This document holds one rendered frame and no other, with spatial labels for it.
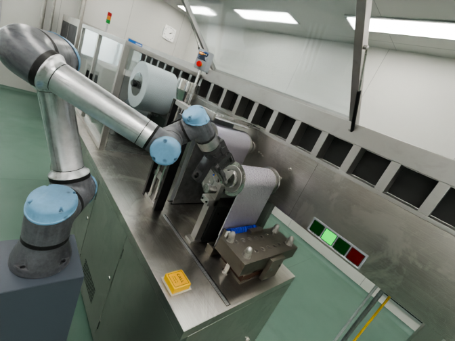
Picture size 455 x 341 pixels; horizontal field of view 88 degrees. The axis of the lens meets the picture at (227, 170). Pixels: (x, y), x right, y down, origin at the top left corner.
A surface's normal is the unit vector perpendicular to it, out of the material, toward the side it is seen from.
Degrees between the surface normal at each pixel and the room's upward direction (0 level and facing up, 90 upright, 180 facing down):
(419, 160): 90
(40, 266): 72
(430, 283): 90
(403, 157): 90
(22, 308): 90
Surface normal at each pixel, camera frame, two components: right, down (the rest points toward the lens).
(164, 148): 0.12, 0.37
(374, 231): -0.70, -0.07
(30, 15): 0.60, 0.48
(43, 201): 0.40, -0.82
